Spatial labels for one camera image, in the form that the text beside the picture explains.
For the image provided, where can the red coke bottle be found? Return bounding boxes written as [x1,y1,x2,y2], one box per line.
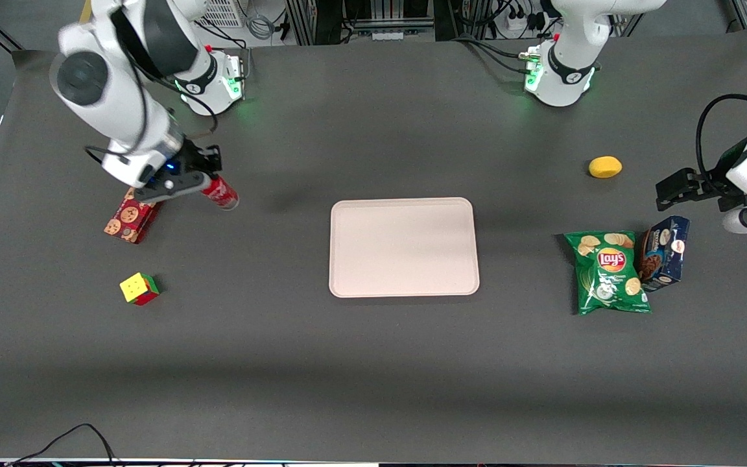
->
[200,175,240,211]

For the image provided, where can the black right base cable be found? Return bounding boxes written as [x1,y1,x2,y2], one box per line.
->
[195,19,248,51]

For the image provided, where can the white perforated box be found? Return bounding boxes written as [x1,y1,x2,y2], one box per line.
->
[205,0,245,29]

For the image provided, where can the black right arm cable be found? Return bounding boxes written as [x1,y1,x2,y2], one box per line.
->
[85,3,220,171]

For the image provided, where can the black equipment rack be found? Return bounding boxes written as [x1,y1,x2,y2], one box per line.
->
[285,0,449,46]

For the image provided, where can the thin black cable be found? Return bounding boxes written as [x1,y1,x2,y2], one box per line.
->
[7,423,121,467]

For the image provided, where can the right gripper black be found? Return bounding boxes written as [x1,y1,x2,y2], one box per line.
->
[152,144,224,183]

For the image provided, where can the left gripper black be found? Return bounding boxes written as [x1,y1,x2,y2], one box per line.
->
[655,139,747,212]

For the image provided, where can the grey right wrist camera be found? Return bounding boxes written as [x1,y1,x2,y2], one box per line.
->
[134,170,211,204]

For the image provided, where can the black left base cables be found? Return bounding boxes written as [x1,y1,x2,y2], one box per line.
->
[453,36,543,76]

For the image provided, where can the white power strip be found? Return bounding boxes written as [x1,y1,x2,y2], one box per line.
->
[502,5,551,34]

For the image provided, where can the pale pink plastic tray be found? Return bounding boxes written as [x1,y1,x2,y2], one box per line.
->
[329,197,480,298]

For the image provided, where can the colourful puzzle cube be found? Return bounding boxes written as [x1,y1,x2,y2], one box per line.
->
[119,272,161,306]

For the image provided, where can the grey coiled cable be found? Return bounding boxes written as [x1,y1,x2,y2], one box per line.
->
[245,12,278,41]

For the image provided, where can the blue cookie box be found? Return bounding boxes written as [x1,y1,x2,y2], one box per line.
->
[637,215,691,293]

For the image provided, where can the green Lays chips bag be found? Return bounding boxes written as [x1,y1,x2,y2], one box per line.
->
[563,231,652,316]

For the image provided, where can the yellow lemon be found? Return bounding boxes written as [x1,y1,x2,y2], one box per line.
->
[588,156,623,179]

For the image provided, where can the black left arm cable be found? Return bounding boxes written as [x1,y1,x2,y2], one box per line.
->
[696,44,747,192]

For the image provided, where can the red cookie box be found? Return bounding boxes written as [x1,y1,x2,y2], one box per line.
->
[103,188,162,245]

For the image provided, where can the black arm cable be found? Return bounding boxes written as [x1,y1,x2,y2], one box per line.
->
[696,44,747,192]
[85,3,220,171]

